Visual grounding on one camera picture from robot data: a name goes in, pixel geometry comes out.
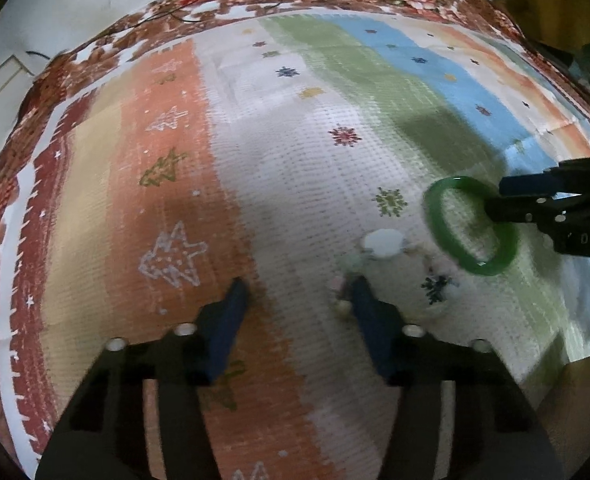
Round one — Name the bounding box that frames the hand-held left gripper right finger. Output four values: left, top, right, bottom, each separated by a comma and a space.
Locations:
350, 277, 566, 480

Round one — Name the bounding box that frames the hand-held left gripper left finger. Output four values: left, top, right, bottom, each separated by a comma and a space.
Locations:
35, 277, 251, 480

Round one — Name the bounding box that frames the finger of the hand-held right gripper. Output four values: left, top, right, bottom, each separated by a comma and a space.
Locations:
484, 192, 590, 233
499, 156, 590, 198

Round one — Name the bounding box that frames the green jade bangle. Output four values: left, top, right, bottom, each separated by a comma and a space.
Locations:
423, 176, 518, 277

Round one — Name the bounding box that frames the white bead bracelet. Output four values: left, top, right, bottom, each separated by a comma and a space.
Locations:
332, 229, 458, 318

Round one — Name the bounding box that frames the striped colourful mat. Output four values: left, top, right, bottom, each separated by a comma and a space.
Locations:
0, 7, 590, 480

